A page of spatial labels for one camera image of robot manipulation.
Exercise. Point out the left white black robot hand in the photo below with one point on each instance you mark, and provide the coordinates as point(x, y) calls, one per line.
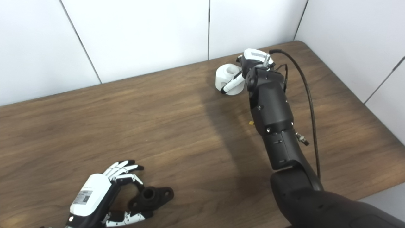
point(91, 193)

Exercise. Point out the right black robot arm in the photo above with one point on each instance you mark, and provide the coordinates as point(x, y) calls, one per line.
point(275, 120)

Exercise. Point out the round white piece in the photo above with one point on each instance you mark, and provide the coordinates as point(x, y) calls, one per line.
point(223, 76)

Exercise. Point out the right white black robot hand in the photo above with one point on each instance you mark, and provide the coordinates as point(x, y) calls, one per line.
point(254, 57)

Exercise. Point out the black flanged holder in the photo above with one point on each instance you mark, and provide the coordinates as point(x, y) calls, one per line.
point(161, 193)

